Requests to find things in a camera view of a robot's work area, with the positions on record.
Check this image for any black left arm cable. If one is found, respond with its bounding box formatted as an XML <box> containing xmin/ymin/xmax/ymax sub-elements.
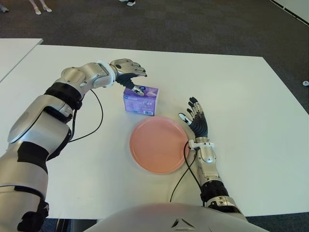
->
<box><xmin>69</xmin><ymin>89</ymin><xmax>104</xmax><ymax>143</ymax></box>

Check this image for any white table with dark edge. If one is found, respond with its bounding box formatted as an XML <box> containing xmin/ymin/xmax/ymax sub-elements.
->
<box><xmin>269</xmin><ymin>0</ymin><xmax>309</xmax><ymax>25</ymax></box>

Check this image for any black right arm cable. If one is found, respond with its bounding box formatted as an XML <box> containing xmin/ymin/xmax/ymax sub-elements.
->
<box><xmin>169</xmin><ymin>141</ymin><xmax>202</xmax><ymax>203</ymax></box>

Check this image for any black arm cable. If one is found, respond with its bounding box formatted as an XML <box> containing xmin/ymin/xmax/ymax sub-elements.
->
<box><xmin>169</xmin><ymin>141</ymin><xmax>202</xmax><ymax>203</ymax></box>
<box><xmin>69</xmin><ymin>89</ymin><xmax>104</xmax><ymax>143</ymax></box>

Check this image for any white side table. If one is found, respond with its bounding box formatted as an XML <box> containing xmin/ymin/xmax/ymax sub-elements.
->
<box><xmin>0</xmin><ymin>38</ymin><xmax>43</xmax><ymax>83</ymax></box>

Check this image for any pink round plate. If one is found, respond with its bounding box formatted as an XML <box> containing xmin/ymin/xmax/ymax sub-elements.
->
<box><xmin>129</xmin><ymin>116</ymin><xmax>190</xmax><ymax>175</ymax></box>

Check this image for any person in white heels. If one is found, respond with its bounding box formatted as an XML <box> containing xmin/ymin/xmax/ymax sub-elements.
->
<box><xmin>28</xmin><ymin>0</ymin><xmax>53</xmax><ymax>15</ymax></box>

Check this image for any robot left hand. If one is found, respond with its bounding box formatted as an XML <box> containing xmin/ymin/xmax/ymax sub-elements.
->
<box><xmin>108</xmin><ymin>58</ymin><xmax>148</xmax><ymax>96</ymax></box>

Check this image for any purple tissue paper pack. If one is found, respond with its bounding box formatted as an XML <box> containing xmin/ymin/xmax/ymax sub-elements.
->
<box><xmin>122</xmin><ymin>86</ymin><xmax>159</xmax><ymax>117</ymax></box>

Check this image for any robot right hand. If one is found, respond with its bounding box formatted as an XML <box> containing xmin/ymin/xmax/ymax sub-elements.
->
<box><xmin>178</xmin><ymin>96</ymin><xmax>210</xmax><ymax>138</ymax></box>

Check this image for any silver robot torso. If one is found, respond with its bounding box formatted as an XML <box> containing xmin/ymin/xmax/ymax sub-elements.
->
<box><xmin>82</xmin><ymin>203</ymin><xmax>266</xmax><ymax>232</ymax></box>

